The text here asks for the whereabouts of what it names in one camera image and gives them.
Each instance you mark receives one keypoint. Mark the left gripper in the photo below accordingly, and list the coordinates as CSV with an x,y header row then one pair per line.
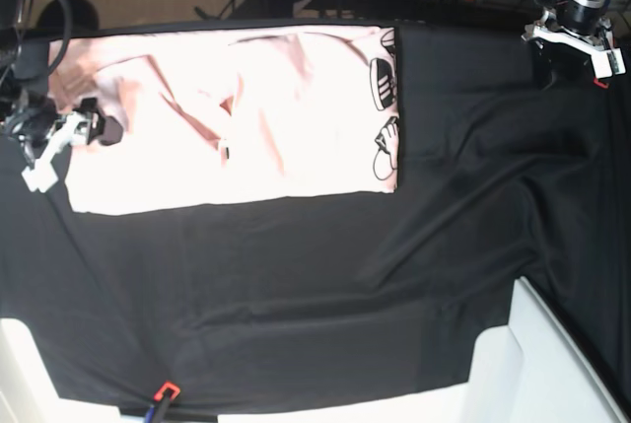
x,y
579,17

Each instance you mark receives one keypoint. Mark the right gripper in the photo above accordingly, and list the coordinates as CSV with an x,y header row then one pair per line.
x,y
37,122

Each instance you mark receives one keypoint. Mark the pink T-shirt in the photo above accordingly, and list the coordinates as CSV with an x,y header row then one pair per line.
x,y
225,117

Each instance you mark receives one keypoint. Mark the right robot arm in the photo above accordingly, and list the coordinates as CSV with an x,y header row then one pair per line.
x,y
17,94

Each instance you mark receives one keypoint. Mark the red clamp right side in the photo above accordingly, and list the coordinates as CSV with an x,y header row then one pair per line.
x,y
601,83

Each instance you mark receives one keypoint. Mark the black table cloth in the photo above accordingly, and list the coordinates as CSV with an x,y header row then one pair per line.
x,y
304,303

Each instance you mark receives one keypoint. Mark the red blue clamp front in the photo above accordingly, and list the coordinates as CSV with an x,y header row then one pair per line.
x,y
162,401

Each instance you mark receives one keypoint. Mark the white panel left front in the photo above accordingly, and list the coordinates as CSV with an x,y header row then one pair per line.
x,y
27,391

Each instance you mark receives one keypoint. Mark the white panel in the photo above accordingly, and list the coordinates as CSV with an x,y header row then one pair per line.
x,y
532,370
27,391

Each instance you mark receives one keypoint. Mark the white panel right front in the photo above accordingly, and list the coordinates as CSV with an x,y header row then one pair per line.
x,y
532,370

